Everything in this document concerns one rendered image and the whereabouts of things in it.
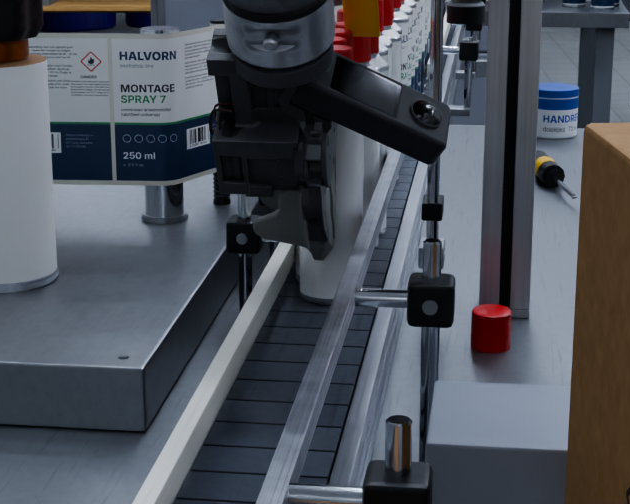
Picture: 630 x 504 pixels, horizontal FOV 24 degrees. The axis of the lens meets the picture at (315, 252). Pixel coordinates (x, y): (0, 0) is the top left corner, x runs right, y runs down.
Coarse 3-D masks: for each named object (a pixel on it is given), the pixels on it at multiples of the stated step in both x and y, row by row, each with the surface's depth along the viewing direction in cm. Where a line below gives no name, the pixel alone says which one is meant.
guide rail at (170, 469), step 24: (288, 264) 120; (264, 288) 110; (240, 312) 105; (264, 312) 108; (240, 336) 99; (216, 360) 95; (240, 360) 99; (216, 384) 91; (192, 408) 87; (216, 408) 91; (192, 432) 84; (168, 456) 80; (192, 456) 84; (168, 480) 78
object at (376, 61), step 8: (376, 40) 134; (376, 48) 134; (376, 56) 134; (376, 64) 133; (384, 64) 134; (384, 72) 134; (384, 152) 136; (384, 160) 136; (384, 224) 138; (384, 232) 138
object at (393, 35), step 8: (384, 0) 152; (392, 0) 153; (384, 8) 153; (392, 8) 154; (384, 16) 153; (392, 16) 154; (384, 24) 153; (392, 24) 154; (384, 32) 153; (392, 32) 153; (392, 40) 153; (400, 40) 154; (392, 48) 153; (400, 48) 155; (392, 56) 153; (392, 64) 154; (392, 72) 154
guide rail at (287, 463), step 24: (384, 168) 128; (384, 192) 120; (384, 216) 117; (360, 240) 106; (360, 264) 100; (336, 312) 90; (336, 336) 85; (312, 360) 81; (336, 360) 84; (312, 384) 78; (312, 408) 74; (288, 432) 71; (312, 432) 74; (288, 456) 69; (264, 480) 66; (288, 480) 66
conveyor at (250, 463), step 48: (384, 240) 136; (288, 288) 122; (288, 336) 110; (240, 384) 100; (288, 384) 100; (336, 384) 100; (240, 432) 92; (336, 432) 92; (192, 480) 85; (240, 480) 85
